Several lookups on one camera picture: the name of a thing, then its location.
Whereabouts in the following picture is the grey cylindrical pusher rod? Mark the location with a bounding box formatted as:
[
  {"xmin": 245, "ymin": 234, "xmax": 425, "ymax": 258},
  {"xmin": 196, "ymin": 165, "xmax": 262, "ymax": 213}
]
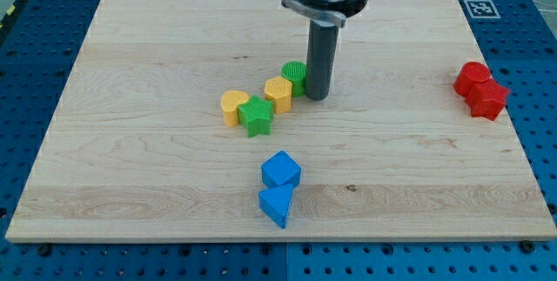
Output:
[{"xmin": 305, "ymin": 19, "xmax": 339, "ymax": 101}]

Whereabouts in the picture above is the red cylinder block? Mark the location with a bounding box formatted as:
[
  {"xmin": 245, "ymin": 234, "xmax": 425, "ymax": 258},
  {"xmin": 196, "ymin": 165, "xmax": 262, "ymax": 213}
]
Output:
[{"xmin": 453, "ymin": 61, "xmax": 491, "ymax": 97}]

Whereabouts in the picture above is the blue triangle block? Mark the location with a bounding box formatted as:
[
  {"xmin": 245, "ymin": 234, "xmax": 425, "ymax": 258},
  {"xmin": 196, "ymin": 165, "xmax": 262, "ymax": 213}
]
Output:
[{"xmin": 258, "ymin": 184, "xmax": 294, "ymax": 229}]

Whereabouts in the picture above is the red star block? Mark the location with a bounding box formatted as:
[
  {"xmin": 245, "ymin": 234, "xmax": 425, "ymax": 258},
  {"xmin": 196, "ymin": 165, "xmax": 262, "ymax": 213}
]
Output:
[{"xmin": 465, "ymin": 78, "xmax": 511, "ymax": 121}]

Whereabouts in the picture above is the wooden board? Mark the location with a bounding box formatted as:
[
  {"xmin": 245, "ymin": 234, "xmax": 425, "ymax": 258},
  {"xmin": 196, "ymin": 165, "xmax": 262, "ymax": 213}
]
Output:
[{"xmin": 6, "ymin": 0, "xmax": 556, "ymax": 243}]

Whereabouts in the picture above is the black yellow hazard tape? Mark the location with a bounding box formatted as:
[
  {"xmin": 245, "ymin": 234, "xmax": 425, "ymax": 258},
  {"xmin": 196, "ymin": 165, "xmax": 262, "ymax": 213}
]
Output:
[{"xmin": 1, "ymin": 0, "xmax": 29, "ymax": 31}]

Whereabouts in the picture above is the yellow hexagon block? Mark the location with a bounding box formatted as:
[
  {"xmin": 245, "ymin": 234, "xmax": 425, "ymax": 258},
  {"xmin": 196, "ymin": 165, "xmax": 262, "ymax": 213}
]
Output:
[{"xmin": 265, "ymin": 77, "xmax": 292, "ymax": 114}]

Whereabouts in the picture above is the yellow heart block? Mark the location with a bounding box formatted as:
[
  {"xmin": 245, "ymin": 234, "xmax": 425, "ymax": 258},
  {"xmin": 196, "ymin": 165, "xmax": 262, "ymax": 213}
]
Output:
[{"xmin": 220, "ymin": 90, "xmax": 250, "ymax": 127}]

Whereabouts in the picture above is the white fiducial marker tag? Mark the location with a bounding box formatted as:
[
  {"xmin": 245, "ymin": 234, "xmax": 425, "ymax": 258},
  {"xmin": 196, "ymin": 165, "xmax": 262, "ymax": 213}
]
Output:
[{"xmin": 463, "ymin": 0, "xmax": 500, "ymax": 19}]

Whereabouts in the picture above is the blue cube block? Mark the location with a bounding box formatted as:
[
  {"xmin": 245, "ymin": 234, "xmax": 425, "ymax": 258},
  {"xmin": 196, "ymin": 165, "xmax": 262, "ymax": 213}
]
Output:
[{"xmin": 261, "ymin": 151, "xmax": 302, "ymax": 188}]

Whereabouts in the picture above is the green cylinder block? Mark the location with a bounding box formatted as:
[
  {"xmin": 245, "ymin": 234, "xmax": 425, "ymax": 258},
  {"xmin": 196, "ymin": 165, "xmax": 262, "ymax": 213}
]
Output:
[{"xmin": 281, "ymin": 61, "xmax": 306, "ymax": 97}]

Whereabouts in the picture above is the green star block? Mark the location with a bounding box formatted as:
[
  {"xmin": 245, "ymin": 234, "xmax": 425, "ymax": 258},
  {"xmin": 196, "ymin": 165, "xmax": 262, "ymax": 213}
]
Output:
[{"xmin": 238, "ymin": 95, "xmax": 274, "ymax": 137}]

